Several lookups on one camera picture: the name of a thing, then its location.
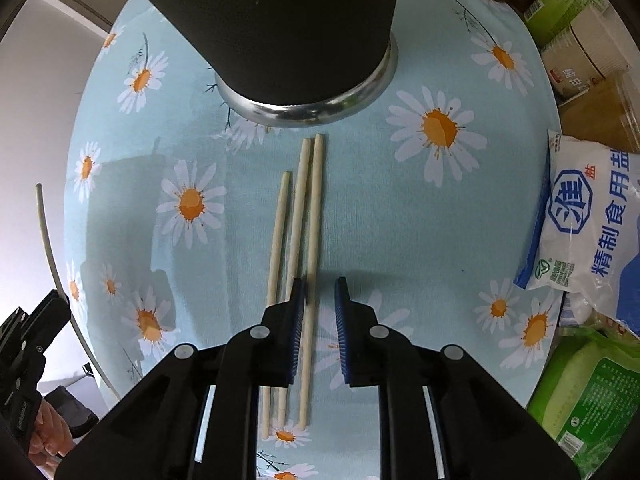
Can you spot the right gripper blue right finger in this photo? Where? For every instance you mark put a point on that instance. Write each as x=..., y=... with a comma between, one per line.
x=344, y=318

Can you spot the green sugar bag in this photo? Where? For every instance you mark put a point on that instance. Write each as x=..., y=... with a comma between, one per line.
x=588, y=394

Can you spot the blue daisy tablecloth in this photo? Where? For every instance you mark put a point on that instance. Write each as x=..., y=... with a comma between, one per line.
x=179, y=214

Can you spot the white blue salt bag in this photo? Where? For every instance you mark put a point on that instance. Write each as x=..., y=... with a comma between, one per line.
x=586, y=233

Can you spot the green label vinegar bottle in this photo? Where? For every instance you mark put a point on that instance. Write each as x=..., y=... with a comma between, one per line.
x=547, y=18

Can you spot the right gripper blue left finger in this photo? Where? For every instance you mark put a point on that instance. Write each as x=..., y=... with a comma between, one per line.
x=294, y=316

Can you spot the brown spice jar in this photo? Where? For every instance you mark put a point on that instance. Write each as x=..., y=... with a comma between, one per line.
x=607, y=113

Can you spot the white lidded spice jar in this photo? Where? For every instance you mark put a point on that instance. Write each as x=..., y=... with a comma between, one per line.
x=593, y=47

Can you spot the black cylindrical utensil holder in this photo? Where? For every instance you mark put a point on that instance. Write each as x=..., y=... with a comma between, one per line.
x=292, y=63

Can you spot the person's left hand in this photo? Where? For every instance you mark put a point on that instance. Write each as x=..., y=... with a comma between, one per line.
x=51, y=437

